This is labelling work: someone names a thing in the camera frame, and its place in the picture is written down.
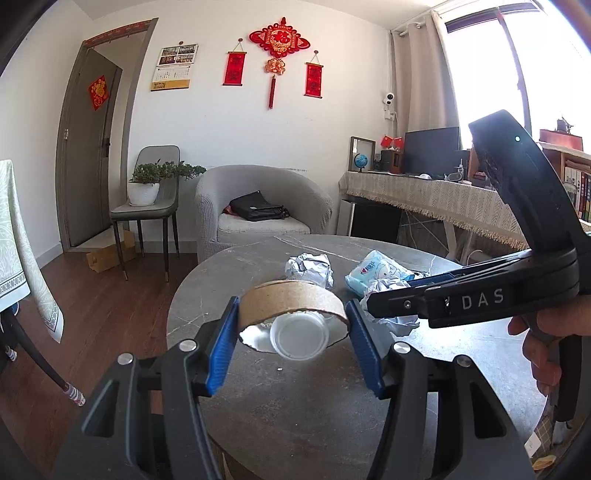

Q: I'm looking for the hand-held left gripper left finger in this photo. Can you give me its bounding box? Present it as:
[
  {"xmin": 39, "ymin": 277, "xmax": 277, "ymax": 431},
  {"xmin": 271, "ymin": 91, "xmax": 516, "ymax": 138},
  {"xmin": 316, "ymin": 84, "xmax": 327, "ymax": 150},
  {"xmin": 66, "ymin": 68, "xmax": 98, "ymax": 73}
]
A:
[{"xmin": 53, "ymin": 295, "xmax": 241, "ymax": 480}]

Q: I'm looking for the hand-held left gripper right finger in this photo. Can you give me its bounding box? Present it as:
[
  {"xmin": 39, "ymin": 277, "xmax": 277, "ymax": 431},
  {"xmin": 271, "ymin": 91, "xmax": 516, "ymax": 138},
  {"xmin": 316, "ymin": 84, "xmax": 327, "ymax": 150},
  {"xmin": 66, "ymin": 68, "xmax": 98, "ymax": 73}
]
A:
[{"xmin": 345, "ymin": 299, "xmax": 536, "ymax": 480}]

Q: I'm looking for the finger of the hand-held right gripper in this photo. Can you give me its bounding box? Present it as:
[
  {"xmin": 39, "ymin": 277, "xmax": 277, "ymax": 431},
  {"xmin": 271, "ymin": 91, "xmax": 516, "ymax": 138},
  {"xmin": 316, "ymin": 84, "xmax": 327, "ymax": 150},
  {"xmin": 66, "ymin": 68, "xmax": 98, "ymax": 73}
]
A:
[
  {"xmin": 407, "ymin": 249, "xmax": 536, "ymax": 291},
  {"xmin": 367, "ymin": 285, "xmax": 432, "ymax": 321}
]

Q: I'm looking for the cardboard tape roll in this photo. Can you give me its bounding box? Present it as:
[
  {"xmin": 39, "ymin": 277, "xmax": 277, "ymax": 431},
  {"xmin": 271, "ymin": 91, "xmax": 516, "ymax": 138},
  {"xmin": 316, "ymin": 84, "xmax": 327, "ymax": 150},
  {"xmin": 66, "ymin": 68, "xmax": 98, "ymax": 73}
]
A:
[{"xmin": 238, "ymin": 281, "xmax": 350, "ymax": 335}]

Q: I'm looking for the person's right hand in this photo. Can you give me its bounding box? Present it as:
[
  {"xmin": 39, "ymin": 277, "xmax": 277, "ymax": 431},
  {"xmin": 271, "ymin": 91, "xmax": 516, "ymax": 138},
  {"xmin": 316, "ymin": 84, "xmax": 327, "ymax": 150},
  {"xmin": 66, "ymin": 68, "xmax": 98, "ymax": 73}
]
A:
[{"xmin": 508, "ymin": 295, "xmax": 591, "ymax": 396}]

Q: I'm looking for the blue white tissue packet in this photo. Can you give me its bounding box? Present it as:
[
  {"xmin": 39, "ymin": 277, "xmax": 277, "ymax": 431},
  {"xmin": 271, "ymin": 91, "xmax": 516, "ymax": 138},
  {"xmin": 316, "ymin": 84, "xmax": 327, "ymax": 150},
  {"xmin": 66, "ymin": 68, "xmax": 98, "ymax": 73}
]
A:
[{"xmin": 345, "ymin": 250, "xmax": 430, "ymax": 297}]

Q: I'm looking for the wooden bookshelf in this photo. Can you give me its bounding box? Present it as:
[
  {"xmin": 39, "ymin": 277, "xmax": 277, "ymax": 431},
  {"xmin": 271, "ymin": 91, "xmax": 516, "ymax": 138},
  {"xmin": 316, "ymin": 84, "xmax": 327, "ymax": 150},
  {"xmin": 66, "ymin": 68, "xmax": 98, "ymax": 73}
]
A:
[{"xmin": 539, "ymin": 129, "xmax": 591, "ymax": 222}]

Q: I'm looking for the desk with beige fringed cloth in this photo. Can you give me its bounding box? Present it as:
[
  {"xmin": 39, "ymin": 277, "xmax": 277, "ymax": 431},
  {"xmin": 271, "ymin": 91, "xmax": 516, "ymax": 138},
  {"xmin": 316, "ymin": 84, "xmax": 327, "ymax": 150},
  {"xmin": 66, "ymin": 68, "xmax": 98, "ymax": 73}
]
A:
[{"xmin": 338, "ymin": 171, "xmax": 532, "ymax": 254}]

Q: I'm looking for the black cabinet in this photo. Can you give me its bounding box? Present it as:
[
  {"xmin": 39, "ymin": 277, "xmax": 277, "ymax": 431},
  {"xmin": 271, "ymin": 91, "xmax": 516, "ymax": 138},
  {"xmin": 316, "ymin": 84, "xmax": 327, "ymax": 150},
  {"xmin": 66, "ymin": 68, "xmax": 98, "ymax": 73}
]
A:
[{"xmin": 350, "ymin": 200, "xmax": 402, "ymax": 244}]

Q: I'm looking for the round grey marble table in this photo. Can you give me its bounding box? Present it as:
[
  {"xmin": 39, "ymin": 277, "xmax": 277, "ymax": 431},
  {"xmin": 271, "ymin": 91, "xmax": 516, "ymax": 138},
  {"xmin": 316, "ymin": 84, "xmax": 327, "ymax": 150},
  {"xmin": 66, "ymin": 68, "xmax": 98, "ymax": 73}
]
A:
[{"xmin": 166, "ymin": 234, "xmax": 550, "ymax": 480}]

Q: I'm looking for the black monitor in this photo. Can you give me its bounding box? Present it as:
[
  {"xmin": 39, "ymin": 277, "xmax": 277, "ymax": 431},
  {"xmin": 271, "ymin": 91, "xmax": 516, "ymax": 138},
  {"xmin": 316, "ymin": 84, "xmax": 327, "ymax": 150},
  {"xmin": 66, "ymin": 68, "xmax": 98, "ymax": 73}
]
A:
[{"xmin": 404, "ymin": 127, "xmax": 461, "ymax": 176}]

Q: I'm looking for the grey armchair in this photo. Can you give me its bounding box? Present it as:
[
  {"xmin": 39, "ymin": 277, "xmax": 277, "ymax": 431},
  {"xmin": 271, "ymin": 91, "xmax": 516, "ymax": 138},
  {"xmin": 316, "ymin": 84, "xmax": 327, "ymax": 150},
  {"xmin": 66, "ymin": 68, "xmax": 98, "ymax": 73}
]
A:
[{"xmin": 194, "ymin": 165, "xmax": 333, "ymax": 264}]

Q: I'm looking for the beige curtain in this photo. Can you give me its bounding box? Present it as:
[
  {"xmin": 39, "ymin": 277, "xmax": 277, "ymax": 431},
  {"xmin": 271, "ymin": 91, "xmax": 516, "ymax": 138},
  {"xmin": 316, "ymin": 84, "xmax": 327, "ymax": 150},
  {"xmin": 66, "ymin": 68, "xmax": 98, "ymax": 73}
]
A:
[{"xmin": 392, "ymin": 9, "xmax": 458, "ymax": 151}]

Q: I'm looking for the cardboard box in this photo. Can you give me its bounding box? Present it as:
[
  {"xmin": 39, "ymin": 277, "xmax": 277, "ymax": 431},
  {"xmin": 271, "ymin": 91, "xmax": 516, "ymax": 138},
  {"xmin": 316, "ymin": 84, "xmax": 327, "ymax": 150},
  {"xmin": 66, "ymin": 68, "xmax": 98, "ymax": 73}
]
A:
[{"xmin": 86, "ymin": 231, "xmax": 137, "ymax": 273}]

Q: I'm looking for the black bag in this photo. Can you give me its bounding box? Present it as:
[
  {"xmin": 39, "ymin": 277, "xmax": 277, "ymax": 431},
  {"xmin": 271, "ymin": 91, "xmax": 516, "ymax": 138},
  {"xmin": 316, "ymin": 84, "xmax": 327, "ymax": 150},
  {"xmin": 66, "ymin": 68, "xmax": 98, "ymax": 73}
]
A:
[{"xmin": 229, "ymin": 191, "xmax": 291, "ymax": 221}]

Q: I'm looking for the grey dining chair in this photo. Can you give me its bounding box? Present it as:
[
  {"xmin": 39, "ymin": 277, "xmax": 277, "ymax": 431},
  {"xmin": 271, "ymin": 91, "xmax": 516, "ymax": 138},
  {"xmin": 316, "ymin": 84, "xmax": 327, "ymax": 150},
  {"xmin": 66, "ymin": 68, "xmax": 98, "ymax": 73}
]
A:
[{"xmin": 110, "ymin": 145, "xmax": 181, "ymax": 282}]

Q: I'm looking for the potted plant white pot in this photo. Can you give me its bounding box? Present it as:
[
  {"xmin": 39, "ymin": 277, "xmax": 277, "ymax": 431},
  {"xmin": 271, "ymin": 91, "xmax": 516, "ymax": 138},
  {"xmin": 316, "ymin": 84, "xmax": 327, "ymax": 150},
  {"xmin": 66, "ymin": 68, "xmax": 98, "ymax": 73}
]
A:
[{"xmin": 127, "ymin": 160, "xmax": 207, "ymax": 207}]

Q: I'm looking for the black table leg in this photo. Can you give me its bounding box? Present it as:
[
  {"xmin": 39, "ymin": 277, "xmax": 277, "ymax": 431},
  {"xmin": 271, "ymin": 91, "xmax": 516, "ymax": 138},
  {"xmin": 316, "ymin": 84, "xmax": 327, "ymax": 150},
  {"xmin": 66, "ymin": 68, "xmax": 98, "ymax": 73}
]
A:
[{"xmin": 0, "ymin": 309, "xmax": 87, "ymax": 407}]

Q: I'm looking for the patterned white tablecloth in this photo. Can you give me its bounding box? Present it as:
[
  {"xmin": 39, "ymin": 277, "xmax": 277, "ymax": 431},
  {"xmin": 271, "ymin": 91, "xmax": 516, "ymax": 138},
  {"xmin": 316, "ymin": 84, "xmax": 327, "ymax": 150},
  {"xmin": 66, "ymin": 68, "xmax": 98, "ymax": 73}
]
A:
[{"xmin": 0, "ymin": 159, "xmax": 64, "ymax": 343}]

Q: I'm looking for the grey door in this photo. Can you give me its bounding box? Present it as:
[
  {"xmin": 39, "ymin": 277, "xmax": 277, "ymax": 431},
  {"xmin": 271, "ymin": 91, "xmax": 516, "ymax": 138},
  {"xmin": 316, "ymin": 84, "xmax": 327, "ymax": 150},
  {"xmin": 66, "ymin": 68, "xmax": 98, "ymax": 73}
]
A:
[{"xmin": 58, "ymin": 44, "xmax": 125, "ymax": 247}]

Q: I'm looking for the red hanging scroll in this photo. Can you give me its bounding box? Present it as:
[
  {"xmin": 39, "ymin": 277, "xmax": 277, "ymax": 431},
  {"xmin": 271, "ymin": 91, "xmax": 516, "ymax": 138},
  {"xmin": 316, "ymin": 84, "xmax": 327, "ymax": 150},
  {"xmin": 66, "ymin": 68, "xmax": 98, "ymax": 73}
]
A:
[
  {"xmin": 303, "ymin": 51, "xmax": 325, "ymax": 99},
  {"xmin": 223, "ymin": 41, "xmax": 249, "ymax": 87}
]

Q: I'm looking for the red diamond door decoration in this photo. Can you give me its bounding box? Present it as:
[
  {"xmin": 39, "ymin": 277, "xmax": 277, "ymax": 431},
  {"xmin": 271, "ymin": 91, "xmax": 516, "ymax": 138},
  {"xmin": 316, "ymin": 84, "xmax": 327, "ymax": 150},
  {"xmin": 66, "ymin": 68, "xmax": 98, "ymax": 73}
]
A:
[{"xmin": 89, "ymin": 75, "xmax": 110, "ymax": 112}]

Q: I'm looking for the red knot ornament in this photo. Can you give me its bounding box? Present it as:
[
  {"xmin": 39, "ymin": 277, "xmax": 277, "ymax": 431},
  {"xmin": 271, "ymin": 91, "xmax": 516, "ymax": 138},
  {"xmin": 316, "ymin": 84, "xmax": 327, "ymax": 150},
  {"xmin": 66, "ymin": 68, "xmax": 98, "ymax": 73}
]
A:
[{"xmin": 249, "ymin": 17, "xmax": 314, "ymax": 110}]

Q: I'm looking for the wooden picture frame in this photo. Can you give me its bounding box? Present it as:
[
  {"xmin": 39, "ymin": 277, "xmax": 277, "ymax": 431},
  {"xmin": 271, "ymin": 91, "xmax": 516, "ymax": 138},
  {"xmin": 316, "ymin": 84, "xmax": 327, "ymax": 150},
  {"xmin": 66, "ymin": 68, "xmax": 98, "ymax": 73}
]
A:
[{"xmin": 349, "ymin": 136, "xmax": 377, "ymax": 172}]

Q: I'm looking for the wall calendar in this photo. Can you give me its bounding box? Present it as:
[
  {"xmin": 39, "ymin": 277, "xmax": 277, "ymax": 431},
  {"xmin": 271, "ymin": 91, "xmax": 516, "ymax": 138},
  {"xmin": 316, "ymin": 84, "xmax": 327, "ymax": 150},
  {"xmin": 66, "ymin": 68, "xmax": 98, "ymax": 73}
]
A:
[{"xmin": 150, "ymin": 44, "xmax": 199, "ymax": 92}]

